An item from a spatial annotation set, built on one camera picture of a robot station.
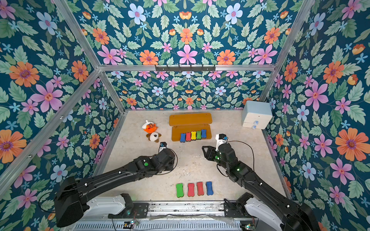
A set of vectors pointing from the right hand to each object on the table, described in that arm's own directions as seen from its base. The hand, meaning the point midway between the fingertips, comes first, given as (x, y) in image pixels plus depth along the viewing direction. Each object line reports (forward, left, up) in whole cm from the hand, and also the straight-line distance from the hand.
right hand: (204, 147), depth 78 cm
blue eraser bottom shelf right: (+20, 0, -16) cm, 25 cm away
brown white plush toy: (+16, +36, -15) cm, 42 cm away
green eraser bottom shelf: (+19, +4, -15) cm, 24 cm away
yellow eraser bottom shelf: (+18, +7, -15) cm, 25 cm away
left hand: (-5, +17, -6) cm, 19 cm away
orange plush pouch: (+22, +39, -11) cm, 46 cm away
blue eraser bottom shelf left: (+16, +15, -14) cm, 26 cm away
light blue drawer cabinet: (+29, -37, -5) cm, 47 cm away
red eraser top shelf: (-17, +7, -18) cm, 26 cm away
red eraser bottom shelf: (+15, +11, -14) cm, 23 cm away
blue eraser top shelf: (-17, -3, -17) cm, 24 cm away
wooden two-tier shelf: (+27, +12, -16) cm, 34 cm away
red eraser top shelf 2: (-16, +2, -17) cm, 23 cm away
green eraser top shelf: (-18, +13, -18) cm, 29 cm away
